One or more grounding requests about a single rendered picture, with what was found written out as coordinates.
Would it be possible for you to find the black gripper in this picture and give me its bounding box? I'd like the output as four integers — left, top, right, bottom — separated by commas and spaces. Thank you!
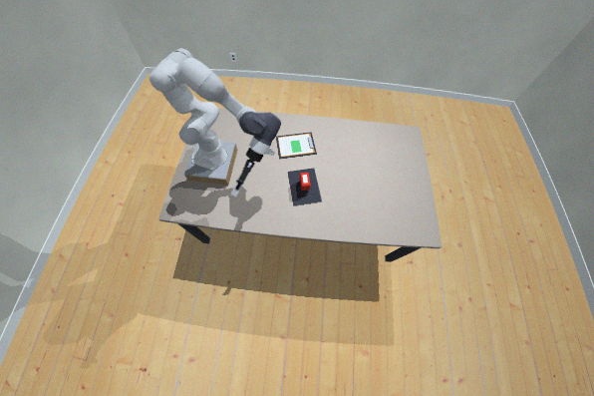
231, 148, 263, 197

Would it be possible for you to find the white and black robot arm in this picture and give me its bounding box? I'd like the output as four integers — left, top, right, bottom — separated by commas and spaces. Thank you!
149, 48, 281, 170

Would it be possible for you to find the red self-inking stamp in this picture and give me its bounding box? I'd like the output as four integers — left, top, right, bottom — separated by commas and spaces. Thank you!
300, 173, 310, 193

